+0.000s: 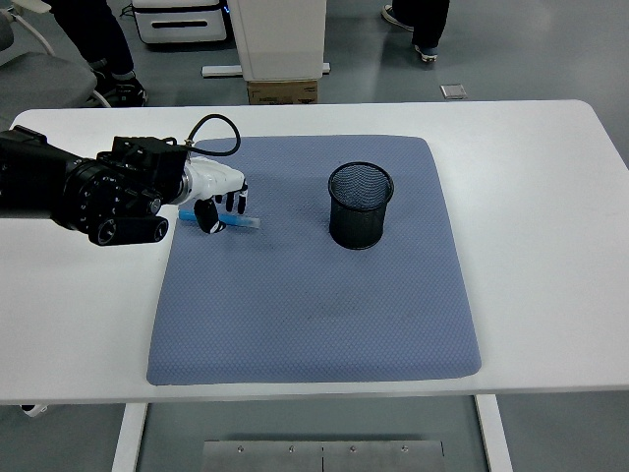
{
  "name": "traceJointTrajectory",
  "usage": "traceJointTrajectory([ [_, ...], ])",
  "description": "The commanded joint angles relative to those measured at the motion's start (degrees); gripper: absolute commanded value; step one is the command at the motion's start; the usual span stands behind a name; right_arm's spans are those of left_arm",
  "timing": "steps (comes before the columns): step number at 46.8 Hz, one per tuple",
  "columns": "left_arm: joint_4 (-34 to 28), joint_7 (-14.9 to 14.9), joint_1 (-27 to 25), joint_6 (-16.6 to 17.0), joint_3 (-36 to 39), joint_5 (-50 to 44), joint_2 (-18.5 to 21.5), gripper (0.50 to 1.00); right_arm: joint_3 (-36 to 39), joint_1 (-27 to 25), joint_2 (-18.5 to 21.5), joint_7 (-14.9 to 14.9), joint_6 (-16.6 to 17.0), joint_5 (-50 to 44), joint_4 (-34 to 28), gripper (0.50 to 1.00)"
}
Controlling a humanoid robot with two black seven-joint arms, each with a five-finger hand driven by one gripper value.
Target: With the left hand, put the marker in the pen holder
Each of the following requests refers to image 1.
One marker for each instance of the white flat floor bar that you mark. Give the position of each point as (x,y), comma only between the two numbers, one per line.
(218,71)

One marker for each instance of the blue-grey textured mat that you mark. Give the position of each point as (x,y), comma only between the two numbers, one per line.
(304,305)

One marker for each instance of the person in dark trousers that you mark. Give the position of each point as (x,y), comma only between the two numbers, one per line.
(98,29)

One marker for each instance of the white box appliance with slot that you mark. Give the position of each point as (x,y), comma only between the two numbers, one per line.
(182,27)

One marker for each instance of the small white object under table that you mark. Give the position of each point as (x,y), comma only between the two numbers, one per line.
(33,408)

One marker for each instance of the black mesh pen holder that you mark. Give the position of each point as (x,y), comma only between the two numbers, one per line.
(359,226)

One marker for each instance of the blue marker with clear cap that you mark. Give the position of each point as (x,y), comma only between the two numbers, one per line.
(241,221)

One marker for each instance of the grey floor socket plate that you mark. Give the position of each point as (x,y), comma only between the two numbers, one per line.
(453,92)

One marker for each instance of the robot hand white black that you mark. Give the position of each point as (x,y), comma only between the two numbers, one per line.
(213,179)

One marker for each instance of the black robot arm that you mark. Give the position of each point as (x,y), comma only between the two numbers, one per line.
(49,182)

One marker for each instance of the person with blue sneakers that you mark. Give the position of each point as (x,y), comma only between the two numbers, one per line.
(427,24)

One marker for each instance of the brown cardboard box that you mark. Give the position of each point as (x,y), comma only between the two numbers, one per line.
(282,92)

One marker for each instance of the grey metal plate with screws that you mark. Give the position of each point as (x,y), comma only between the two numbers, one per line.
(265,457)

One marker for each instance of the grey office chair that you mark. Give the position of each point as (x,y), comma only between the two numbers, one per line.
(39,81)

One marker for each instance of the white column pedestal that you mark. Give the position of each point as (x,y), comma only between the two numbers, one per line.
(280,39)

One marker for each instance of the white table leg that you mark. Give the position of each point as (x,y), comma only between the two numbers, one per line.
(129,437)
(494,437)

